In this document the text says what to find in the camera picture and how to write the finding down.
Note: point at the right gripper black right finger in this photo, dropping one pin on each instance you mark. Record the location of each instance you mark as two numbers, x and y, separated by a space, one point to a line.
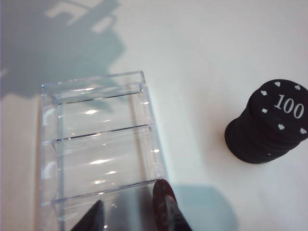
184 227

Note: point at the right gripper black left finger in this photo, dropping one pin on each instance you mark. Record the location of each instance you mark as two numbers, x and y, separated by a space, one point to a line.
95 221

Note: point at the red poker chip ten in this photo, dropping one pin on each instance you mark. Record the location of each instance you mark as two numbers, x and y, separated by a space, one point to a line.
161 207

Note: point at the clear plastic chip tray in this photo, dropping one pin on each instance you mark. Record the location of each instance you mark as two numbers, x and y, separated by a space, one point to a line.
101 144

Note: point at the black poker chip stack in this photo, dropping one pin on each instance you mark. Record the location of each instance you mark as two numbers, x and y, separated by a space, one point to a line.
264 139

